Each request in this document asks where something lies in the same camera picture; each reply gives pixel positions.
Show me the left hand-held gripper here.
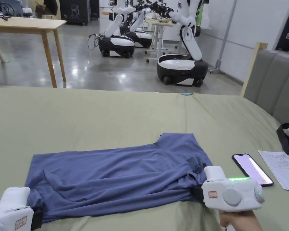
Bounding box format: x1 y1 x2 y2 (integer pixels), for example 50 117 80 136
0 186 44 231

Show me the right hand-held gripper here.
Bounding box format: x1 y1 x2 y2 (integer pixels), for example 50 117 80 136
192 166 266 213

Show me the dark blue shirt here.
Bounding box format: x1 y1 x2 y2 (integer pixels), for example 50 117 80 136
25 132 214 224

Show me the person's right hand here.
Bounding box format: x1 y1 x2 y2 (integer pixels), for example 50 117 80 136
219 211 262 231

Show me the black smartphone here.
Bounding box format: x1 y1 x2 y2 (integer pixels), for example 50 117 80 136
232 153 275 187

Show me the white paper sheet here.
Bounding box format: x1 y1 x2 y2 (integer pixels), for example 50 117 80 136
257 150 289 192

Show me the grey padded headboard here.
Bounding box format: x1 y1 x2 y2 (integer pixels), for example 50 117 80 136
240 42 289 124

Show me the bed with pale green sheet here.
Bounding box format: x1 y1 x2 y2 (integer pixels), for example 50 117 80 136
0 86 289 231

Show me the white and black wheeled robot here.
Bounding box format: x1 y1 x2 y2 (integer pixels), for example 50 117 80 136
98 0 136 58
156 0 209 87
124 0 154 49

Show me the white desk on castors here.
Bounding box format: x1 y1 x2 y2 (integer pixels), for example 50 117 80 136
145 19 182 63

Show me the light wooden table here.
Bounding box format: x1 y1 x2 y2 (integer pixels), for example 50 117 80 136
0 16 68 88

